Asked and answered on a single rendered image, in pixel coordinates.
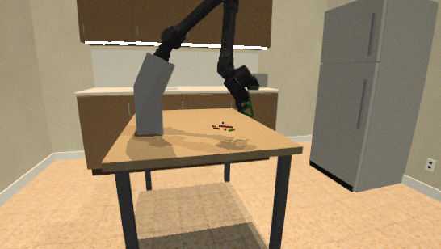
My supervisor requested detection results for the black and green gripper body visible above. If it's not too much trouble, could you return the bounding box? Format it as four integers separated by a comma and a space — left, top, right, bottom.
230, 86, 250, 112

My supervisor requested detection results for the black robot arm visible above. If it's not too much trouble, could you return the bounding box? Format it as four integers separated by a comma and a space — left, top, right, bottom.
153, 0, 259, 100

